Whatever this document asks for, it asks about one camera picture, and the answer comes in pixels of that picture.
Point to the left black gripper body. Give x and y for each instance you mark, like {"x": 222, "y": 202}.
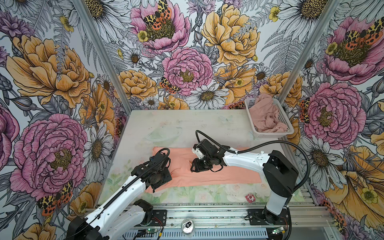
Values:
{"x": 164, "y": 177}

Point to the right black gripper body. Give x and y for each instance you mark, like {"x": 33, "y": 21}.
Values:
{"x": 203, "y": 164}

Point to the peach graphic t-shirt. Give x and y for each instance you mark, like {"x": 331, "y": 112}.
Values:
{"x": 180, "y": 170}

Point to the white plastic laundry basket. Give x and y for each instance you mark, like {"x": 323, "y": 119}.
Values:
{"x": 282, "y": 117}

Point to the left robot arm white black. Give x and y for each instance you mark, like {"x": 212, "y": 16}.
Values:
{"x": 109, "y": 220}

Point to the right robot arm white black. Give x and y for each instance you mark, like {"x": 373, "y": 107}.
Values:
{"x": 280, "y": 173}

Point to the small red white card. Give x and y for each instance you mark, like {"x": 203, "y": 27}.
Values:
{"x": 250, "y": 198}

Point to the left green circuit board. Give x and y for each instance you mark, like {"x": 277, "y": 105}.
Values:
{"x": 148, "y": 231}

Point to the green circuit board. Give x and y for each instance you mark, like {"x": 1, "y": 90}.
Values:
{"x": 148, "y": 231}
{"x": 277, "y": 231}

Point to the silver drink can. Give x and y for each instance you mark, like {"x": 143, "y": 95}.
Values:
{"x": 188, "y": 227}

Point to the dusty pink garment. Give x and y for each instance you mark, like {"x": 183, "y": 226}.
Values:
{"x": 264, "y": 114}

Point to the right green circuit board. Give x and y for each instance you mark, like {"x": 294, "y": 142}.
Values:
{"x": 277, "y": 231}

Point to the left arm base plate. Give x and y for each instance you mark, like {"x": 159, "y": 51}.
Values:
{"x": 155, "y": 218}

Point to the aluminium frame rail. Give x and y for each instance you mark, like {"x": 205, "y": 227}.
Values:
{"x": 233, "y": 216}

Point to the white slotted cable duct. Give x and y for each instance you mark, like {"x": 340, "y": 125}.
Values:
{"x": 217, "y": 234}

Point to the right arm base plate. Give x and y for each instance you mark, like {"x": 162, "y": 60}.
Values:
{"x": 263, "y": 217}

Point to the left aluminium corner post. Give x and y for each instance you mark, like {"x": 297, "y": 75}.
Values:
{"x": 95, "y": 37}

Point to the aluminium corner post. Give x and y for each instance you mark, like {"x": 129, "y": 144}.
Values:
{"x": 323, "y": 22}
{"x": 95, "y": 37}

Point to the right aluminium corner post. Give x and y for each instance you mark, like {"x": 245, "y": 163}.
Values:
{"x": 323, "y": 22}

